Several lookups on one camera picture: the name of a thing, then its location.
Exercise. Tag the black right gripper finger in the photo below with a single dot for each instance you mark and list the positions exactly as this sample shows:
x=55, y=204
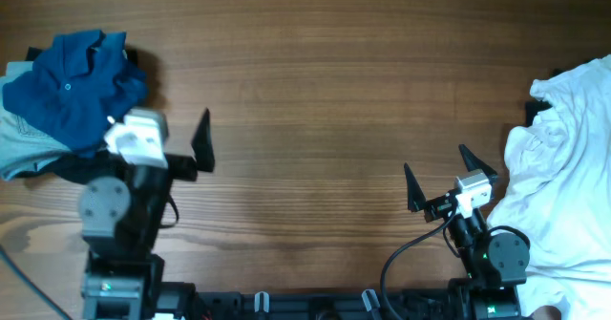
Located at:
x=472, y=163
x=415, y=195

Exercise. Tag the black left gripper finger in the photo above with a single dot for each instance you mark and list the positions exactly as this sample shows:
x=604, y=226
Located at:
x=118, y=136
x=201, y=144

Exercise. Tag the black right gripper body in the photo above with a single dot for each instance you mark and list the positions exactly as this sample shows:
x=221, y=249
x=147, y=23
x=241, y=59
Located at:
x=473, y=235

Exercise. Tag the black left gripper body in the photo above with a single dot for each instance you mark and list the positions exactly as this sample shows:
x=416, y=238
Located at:
x=154, y=183

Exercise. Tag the blue t-shirt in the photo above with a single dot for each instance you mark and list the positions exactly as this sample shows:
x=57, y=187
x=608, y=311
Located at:
x=75, y=85

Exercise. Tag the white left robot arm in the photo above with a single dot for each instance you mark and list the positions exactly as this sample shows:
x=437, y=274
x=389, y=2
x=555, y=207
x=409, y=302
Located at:
x=122, y=216

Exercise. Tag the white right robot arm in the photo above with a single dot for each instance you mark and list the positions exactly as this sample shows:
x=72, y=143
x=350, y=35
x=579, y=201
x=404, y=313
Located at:
x=494, y=258

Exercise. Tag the black folded garment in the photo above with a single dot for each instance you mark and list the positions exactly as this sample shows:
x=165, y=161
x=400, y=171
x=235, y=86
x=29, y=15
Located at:
x=82, y=169

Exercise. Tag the white crumpled garment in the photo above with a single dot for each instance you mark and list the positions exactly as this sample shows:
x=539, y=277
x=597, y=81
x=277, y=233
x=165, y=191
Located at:
x=559, y=193

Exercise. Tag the light blue folded jeans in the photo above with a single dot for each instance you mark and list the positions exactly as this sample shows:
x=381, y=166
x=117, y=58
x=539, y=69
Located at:
x=25, y=149

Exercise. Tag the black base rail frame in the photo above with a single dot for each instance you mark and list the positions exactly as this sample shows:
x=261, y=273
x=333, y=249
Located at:
x=366, y=304

